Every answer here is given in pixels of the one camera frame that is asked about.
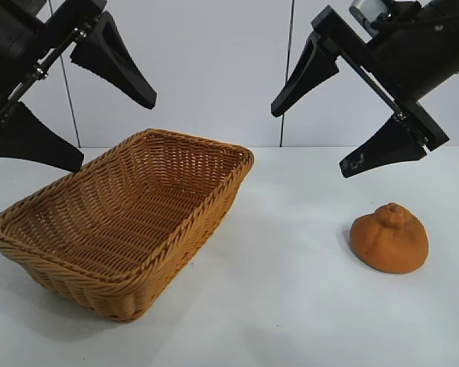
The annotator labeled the wrinkled orange fruit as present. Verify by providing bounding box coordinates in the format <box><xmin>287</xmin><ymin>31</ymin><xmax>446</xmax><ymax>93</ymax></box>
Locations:
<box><xmin>350</xmin><ymin>202</ymin><xmax>430</xmax><ymax>274</ymax></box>

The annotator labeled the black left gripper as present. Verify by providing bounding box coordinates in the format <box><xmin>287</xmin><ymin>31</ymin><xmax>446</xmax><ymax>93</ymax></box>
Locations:
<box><xmin>0</xmin><ymin>0</ymin><xmax>158</xmax><ymax>174</ymax></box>

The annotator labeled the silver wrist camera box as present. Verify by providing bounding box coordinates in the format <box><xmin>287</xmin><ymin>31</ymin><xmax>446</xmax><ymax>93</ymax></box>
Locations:
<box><xmin>348</xmin><ymin>0</ymin><xmax>374</xmax><ymax>39</ymax></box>

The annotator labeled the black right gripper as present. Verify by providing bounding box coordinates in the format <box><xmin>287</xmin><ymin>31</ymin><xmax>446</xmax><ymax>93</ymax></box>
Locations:
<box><xmin>270</xmin><ymin>5</ymin><xmax>459</xmax><ymax>178</ymax></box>

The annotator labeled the woven wicker basket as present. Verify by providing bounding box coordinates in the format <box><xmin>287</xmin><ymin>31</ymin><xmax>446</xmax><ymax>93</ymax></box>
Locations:
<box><xmin>0</xmin><ymin>128</ymin><xmax>256</xmax><ymax>323</ymax></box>

